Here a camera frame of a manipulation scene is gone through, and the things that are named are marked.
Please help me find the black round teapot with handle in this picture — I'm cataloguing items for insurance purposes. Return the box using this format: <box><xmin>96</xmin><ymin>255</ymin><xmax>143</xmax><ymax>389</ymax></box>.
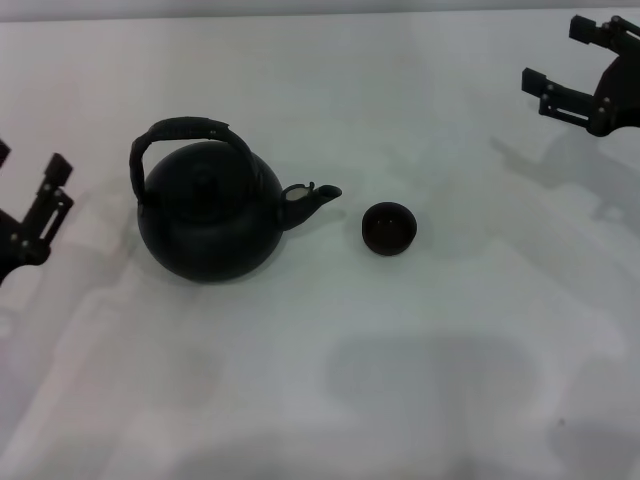
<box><xmin>130</xmin><ymin>115</ymin><xmax>344</xmax><ymax>284</ymax></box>

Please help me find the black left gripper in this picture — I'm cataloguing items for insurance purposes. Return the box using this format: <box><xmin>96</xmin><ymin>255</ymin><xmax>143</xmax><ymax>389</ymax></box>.
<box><xmin>0</xmin><ymin>138</ymin><xmax>75</xmax><ymax>289</ymax></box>

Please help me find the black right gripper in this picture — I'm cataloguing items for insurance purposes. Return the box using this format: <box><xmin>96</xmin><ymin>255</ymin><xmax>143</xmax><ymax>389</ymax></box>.
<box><xmin>521</xmin><ymin>14</ymin><xmax>640</xmax><ymax>137</ymax></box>

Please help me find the small dark brown teacup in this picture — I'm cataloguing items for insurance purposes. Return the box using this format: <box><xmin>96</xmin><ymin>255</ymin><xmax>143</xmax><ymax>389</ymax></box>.
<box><xmin>361</xmin><ymin>200</ymin><xmax>418</xmax><ymax>258</ymax></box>

